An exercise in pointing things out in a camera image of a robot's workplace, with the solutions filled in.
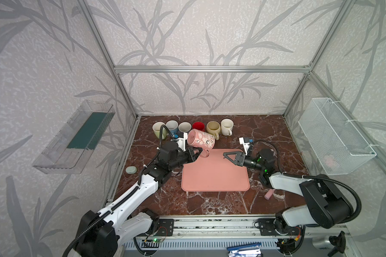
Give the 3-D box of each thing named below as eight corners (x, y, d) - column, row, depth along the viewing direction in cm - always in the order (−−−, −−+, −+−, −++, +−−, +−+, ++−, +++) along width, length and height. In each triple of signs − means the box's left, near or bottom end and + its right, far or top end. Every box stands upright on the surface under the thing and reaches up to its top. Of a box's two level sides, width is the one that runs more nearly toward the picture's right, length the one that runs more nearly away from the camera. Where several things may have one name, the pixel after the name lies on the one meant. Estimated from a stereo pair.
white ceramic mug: (221, 140, 109) (222, 130, 101) (220, 128, 116) (221, 118, 108) (232, 140, 109) (234, 130, 101) (230, 128, 116) (232, 118, 108)
